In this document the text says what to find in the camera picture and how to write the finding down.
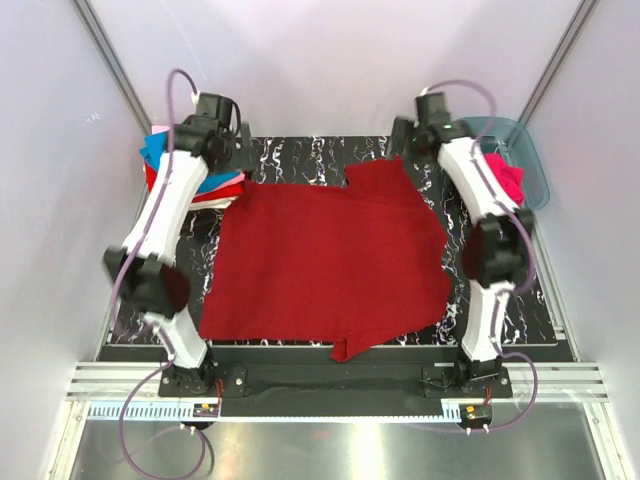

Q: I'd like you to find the teal plastic bin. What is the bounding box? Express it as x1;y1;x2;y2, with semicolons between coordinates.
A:
480;117;550;211

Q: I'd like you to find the blue folded t shirt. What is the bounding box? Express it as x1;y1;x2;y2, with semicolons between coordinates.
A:
139;131;167;171

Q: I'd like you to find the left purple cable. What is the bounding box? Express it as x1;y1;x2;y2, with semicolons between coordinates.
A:
108;68;216;479

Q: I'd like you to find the pink folded t shirt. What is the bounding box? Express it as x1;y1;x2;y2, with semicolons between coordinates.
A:
150;125;245;193

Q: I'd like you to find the purple cable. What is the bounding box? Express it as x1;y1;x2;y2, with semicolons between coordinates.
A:
399;79;540;435
108;68;216;479

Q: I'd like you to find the magenta crumpled t shirt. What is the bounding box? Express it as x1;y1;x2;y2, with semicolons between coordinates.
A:
484;153;525;206

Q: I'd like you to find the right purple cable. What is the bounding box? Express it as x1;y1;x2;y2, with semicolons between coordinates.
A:
399;79;540;435

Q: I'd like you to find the white folded t shirt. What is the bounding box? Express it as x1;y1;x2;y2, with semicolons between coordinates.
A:
189;196;237;211

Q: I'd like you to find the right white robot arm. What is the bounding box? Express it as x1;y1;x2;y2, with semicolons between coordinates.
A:
388;90;535;397

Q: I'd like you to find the red folded t shirt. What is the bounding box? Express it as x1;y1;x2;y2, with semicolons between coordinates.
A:
143;163;245;205

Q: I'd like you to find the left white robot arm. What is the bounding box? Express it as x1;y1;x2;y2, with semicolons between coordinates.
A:
103;93;254;396

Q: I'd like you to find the dark red t shirt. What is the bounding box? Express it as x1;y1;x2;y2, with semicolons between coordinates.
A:
199;158;451;363

